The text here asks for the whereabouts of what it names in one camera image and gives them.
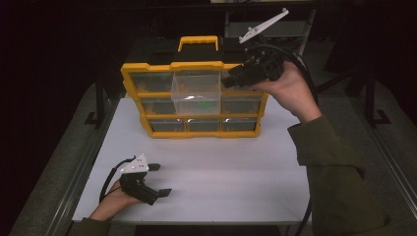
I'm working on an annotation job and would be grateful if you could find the white plastic tool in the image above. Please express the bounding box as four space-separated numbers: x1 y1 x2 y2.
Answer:
224 9 318 55

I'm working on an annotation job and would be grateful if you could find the yellow black organizer box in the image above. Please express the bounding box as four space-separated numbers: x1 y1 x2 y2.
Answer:
120 34 269 140

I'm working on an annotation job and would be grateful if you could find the person's left hand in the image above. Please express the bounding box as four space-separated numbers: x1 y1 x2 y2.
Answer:
89 179 144 221

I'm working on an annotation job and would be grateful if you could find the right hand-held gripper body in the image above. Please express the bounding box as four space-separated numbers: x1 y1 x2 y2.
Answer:
234 8 290 85

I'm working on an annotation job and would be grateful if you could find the dark flat panel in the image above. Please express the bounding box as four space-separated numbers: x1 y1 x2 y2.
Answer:
134 224 281 236

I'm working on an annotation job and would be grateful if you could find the clear plastic storage drawer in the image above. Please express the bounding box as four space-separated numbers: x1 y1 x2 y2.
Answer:
170 69 222 116

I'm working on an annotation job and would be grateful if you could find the black metal stand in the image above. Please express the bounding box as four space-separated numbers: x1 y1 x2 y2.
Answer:
364 68 391 127
84 70 111 127

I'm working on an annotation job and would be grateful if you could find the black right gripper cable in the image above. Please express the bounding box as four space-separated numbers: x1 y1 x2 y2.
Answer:
252 43 321 236

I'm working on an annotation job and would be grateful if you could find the person's right hand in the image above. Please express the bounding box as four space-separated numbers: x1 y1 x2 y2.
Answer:
250 62 323 124

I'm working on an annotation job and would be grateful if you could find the white work surface sheet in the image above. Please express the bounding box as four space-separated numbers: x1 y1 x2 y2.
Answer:
72 96 311 224

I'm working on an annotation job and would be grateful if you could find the aluminium table rail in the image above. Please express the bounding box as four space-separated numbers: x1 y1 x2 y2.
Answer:
45 97 121 236
347 96 417 210

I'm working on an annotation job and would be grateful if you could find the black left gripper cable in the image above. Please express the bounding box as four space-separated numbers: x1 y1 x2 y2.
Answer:
98 157 136 204

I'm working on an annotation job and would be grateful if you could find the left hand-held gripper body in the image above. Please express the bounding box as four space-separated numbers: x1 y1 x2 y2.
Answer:
119 153 161 207

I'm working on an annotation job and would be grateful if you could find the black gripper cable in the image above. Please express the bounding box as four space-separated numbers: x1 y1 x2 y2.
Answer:
98 157 136 204
252 43 321 236

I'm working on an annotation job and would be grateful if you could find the group of clear organizer drawers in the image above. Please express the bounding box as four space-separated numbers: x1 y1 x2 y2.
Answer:
130 71 264 133

